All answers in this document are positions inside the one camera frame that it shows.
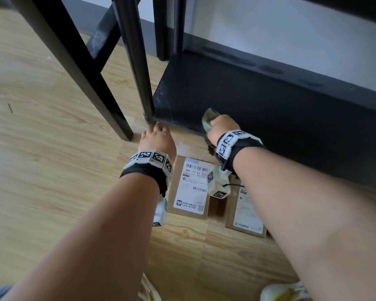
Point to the green and pink cleaning cloth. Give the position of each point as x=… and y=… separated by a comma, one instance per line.
x=208, y=117

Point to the person's right forearm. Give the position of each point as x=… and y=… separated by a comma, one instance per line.
x=316, y=222

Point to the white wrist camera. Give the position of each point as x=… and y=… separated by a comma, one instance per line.
x=161, y=213

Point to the brown cardboard box white label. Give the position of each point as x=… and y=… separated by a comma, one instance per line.
x=247, y=216
x=188, y=191

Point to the person's right hand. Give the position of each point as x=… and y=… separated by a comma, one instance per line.
x=224, y=126

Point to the dark metal shelf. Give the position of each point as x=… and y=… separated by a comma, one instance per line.
x=269, y=106

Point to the black low table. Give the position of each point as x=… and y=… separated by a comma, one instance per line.
x=91, y=84

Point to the person's left hand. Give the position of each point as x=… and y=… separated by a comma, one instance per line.
x=158, y=141

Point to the person's left forearm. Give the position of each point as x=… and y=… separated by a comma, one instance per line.
x=91, y=247

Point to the black marker wristband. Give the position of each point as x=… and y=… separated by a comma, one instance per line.
x=144, y=172
x=244, y=147

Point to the white marker cube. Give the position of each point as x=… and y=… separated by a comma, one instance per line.
x=217, y=184

